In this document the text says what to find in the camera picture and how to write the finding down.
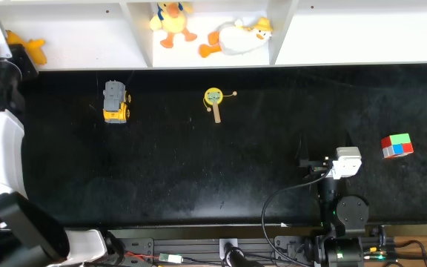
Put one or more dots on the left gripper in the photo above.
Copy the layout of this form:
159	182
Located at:
24	63

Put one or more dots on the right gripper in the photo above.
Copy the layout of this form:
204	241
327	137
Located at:
311	165

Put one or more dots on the yellow rubber duck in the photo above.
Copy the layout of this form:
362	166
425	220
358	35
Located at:
35	50

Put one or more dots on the many-coloured puzzle cube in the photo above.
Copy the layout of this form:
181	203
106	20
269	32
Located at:
397	145

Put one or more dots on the grey and yellow toy truck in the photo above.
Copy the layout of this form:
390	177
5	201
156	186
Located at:
114	102

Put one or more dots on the yellow rattle drum toy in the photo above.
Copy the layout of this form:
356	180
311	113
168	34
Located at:
214	97

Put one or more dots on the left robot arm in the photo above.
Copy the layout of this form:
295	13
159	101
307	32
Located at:
2	148

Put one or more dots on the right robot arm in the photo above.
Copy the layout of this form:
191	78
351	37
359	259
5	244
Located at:
350	213

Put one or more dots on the white shelf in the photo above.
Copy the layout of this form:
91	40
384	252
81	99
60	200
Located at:
87	44

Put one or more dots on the white plush duck with hat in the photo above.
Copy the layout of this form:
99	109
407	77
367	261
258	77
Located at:
239	39

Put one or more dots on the yellow plush duck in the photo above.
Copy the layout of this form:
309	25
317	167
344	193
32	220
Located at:
172	20

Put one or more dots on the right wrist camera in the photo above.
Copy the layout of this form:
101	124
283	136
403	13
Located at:
345	163

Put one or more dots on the mounting rail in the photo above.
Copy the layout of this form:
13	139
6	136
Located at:
198	252

